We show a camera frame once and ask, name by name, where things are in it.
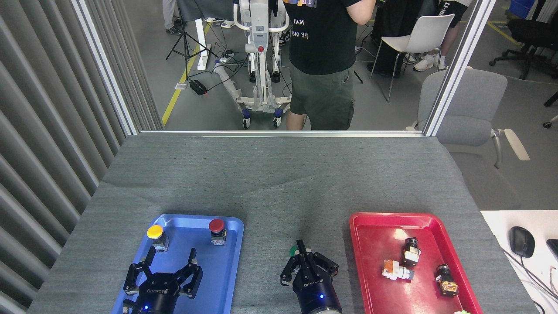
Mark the grey slatted panel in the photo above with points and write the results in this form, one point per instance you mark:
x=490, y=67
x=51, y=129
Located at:
x=43, y=109

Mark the red push button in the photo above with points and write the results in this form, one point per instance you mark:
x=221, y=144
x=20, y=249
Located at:
x=216, y=225

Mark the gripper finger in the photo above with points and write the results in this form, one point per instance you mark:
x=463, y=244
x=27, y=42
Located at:
x=136, y=277
x=324, y=264
x=291, y=270
x=192, y=277

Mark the black tripod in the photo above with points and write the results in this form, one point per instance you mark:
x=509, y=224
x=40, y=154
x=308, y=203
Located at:
x=358, y=77
x=186, y=39

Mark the black box with red light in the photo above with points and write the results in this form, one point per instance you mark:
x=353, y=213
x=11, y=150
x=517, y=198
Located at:
x=197, y=87

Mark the blue plastic tray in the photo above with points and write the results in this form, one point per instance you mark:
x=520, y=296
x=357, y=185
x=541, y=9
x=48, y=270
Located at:
x=218, y=270

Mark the person in green shorts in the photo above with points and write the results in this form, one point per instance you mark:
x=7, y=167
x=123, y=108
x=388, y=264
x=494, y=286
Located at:
x=322, y=52

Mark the black chair base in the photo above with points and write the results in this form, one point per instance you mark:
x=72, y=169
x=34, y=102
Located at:
x=550, y=100

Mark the red plastic tray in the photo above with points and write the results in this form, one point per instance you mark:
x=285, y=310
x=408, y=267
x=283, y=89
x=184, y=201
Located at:
x=379, y=235

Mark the black computer mouse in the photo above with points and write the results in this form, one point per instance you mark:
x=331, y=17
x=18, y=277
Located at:
x=522, y=242

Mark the black flat device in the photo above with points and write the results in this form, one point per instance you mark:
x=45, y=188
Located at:
x=553, y=248

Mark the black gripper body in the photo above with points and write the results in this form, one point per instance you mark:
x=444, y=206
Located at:
x=157, y=294
x=316, y=292

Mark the silver rail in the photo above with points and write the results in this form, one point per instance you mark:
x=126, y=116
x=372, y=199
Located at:
x=218, y=133

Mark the white plastic chair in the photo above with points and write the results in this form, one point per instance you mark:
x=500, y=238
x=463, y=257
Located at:
x=429, y=32

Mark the white desk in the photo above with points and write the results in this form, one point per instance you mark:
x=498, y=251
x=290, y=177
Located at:
x=501, y=226

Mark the green push button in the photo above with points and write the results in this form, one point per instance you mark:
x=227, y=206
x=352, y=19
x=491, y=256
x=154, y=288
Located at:
x=294, y=250

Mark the seated person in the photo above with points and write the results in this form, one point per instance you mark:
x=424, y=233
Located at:
x=453, y=17

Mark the person in grey trousers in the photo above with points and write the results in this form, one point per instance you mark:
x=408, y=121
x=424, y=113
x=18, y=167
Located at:
x=170, y=13

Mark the black office chair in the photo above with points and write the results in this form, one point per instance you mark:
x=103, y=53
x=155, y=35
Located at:
x=529, y=30

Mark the black orange switch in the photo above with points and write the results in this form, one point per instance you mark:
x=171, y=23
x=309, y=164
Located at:
x=447, y=281

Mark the black knob switch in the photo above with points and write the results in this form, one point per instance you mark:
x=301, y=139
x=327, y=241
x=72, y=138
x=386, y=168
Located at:
x=411, y=250

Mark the black draped table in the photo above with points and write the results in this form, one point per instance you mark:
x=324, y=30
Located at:
x=392, y=22

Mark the orange white switch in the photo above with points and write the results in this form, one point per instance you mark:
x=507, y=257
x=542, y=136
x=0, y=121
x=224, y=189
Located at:
x=397, y=269

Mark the blue box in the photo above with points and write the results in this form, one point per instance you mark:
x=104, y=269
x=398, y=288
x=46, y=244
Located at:
x=521, y=8

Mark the silver post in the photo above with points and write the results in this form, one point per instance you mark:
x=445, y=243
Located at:
x=457, y=65
x=107, y=69

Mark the grey office chair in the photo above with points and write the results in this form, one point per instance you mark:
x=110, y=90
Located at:
x=471, y=104

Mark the white stand on wheels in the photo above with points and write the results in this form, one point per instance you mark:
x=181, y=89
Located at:
x=259, y=26

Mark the yellow push button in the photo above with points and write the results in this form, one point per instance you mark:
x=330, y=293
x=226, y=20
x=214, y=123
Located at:
x=155, y=232

